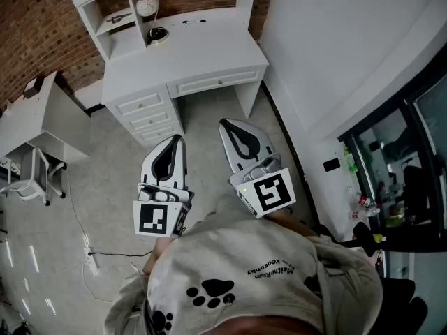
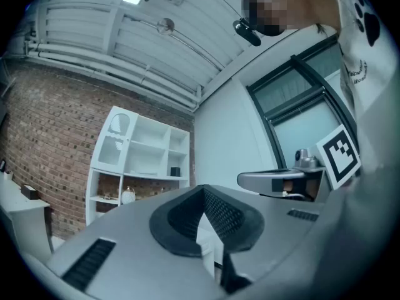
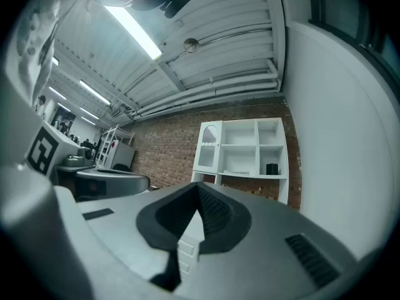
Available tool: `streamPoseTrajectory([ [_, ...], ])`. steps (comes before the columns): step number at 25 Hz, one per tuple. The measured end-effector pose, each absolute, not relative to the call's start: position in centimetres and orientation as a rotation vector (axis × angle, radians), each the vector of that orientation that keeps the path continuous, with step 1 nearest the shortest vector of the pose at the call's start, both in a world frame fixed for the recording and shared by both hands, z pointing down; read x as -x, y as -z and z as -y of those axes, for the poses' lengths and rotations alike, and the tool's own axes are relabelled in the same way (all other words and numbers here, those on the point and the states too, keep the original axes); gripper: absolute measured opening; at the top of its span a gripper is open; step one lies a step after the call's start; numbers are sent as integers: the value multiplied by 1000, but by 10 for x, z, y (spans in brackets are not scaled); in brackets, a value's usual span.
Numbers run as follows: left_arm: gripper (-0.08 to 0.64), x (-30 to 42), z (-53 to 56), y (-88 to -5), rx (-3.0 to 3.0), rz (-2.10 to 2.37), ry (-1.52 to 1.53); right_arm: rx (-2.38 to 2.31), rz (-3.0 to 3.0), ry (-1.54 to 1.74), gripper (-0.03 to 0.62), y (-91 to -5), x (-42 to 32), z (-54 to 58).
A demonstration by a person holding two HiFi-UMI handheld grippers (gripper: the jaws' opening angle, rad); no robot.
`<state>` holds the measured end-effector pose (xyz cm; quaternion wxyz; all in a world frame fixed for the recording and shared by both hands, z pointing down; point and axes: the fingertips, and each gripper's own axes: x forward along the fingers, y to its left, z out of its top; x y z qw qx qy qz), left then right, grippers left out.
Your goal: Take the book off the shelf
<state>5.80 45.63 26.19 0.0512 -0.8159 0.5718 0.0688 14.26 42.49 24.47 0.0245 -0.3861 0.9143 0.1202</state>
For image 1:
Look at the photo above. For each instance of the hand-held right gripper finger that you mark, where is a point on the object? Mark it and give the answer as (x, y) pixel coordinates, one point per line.
(263, 145)
(231, 155)

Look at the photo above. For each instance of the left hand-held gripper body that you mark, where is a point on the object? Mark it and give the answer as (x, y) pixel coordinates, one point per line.
(153, 218)

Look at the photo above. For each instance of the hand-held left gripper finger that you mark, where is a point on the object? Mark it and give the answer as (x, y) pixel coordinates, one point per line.
(179, 173)
(147, 173)

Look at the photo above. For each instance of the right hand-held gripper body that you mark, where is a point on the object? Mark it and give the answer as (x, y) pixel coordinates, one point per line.
(272, 194)

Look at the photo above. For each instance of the white shelf unit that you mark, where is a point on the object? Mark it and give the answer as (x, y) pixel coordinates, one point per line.
(91, 23)

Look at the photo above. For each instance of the person's left forearm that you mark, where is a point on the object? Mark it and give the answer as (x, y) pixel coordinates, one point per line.
(162, 248)

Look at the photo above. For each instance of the person's right forearm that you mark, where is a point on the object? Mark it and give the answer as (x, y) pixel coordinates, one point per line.
(290, 222)

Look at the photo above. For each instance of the white desk with drawers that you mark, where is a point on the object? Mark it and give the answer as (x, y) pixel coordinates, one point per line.
(195, 54)

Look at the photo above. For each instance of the person's grey paw-print sweatshirt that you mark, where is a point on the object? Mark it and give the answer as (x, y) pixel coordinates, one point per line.
(244, 257)

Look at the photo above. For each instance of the white power strip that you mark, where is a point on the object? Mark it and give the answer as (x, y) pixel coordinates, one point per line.
(91, 257)

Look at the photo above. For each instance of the green bottle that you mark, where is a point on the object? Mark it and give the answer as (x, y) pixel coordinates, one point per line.
(350, 159)

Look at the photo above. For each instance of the clear bottle red label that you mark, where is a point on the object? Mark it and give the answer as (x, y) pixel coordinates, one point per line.
(365, 213)
(366, 201)

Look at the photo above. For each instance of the white side table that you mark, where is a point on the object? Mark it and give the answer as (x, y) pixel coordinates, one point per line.
(52, 117)

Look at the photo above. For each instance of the white chair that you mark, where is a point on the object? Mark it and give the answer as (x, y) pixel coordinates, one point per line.
(35, 173)

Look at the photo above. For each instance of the yellow drink bottle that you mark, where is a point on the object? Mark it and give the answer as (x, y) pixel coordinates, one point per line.
(379, 238)

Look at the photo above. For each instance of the person's neck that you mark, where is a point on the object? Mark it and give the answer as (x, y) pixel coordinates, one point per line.
(258, 326)

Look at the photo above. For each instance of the black white marker pen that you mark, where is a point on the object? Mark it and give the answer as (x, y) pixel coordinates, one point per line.
(193, 21)

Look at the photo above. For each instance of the black framed glass partition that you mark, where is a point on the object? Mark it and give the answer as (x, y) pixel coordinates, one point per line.
(408, 117)

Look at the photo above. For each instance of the grey metal stapler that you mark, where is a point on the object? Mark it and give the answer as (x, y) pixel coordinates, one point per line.
(118, 18)

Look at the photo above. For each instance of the white globe table lamp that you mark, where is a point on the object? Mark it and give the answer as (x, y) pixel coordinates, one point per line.
(146, 5)

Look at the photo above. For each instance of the black office chair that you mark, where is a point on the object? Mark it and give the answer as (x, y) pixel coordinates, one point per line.
(401, 305)

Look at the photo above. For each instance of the black wall socket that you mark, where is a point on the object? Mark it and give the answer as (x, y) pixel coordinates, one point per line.
(331, 165)

